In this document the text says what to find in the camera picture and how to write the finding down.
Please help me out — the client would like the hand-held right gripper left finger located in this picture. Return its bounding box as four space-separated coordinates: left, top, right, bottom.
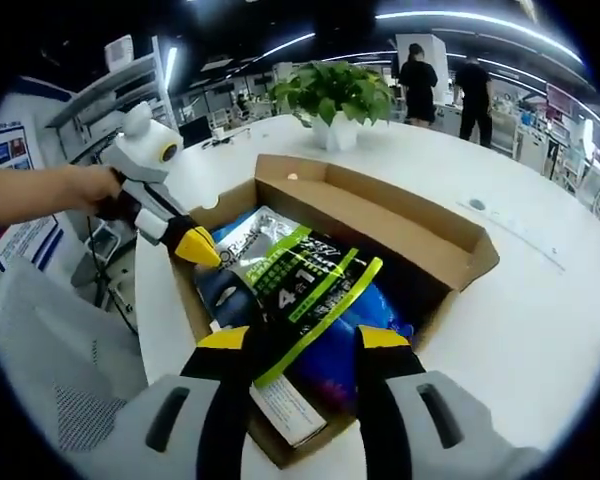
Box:
59 323 261 480

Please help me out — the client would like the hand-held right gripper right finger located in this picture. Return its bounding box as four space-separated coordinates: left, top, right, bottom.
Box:
354 323 549 480

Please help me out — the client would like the silver foil packet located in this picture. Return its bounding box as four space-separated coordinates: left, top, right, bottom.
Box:
193 205 306 329

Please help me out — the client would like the black and green pouch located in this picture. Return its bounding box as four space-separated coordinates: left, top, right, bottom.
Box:
229 223 385 390

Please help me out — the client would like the white printed carton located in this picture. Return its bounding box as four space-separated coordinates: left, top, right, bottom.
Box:
248 373 330 450

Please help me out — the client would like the blue tissue pack pink print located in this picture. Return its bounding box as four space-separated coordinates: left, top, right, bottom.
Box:
285 282 415 419

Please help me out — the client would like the brown cardboard shoe box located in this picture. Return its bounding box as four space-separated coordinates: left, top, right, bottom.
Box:
167 153 501 471

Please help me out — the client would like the person's left hand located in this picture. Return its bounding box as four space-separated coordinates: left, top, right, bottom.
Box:
62 164 127 219

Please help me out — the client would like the black computer monitor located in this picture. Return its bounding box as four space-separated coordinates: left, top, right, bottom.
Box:
178 115 213 149

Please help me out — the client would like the grey metal shelf rack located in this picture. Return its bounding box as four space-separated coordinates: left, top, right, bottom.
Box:
47 34 177 169

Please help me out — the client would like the grey mesh office chair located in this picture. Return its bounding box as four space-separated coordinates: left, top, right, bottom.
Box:
0 257 149 454

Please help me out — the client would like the green plant in white pot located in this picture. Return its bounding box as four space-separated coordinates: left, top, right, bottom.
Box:
268 60 395 153

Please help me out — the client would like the white table socket panel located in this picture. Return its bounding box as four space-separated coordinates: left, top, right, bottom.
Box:
454 196 567 275

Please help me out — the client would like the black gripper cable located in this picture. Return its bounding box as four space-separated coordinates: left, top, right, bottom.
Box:
82 213 140 337

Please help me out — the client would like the blue framed wall poster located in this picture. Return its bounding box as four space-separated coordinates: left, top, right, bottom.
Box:
0 124 64 274

